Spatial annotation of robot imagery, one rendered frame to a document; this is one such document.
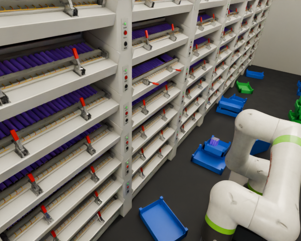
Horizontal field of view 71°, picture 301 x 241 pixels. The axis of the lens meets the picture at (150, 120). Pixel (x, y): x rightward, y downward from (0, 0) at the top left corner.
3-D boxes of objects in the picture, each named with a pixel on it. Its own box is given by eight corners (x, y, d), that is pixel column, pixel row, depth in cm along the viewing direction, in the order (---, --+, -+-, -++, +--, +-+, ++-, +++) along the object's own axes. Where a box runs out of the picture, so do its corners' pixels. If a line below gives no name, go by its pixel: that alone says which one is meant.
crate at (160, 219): (186, 235, 142) (188, 229, 137) (162, 252, 132) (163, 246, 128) (161, 202, 162) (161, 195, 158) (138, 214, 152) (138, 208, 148)
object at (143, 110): (178, 94, 162) (186, 80, 152) (129, 132, 119) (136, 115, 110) (158, 80, 166) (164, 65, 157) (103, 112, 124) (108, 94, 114)
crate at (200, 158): (227, 162, 202) (230, 156, 197) (220, 175, 188) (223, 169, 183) (198, 149, 215) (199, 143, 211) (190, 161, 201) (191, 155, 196)
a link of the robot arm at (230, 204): (220, 170, 70) (211, 180, 60) (260, 187, 64) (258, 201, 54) (207, 207, 72) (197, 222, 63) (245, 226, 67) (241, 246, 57)
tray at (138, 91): (182, 71, 151) (188, 59, 145) (129, 103, 108) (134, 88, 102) (160, 56, 156) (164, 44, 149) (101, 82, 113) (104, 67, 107)
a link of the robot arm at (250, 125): (228, 152, 137) (242, 99, 94) (254, 163, 130) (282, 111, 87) (220, 169, 132) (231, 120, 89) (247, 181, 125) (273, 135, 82)
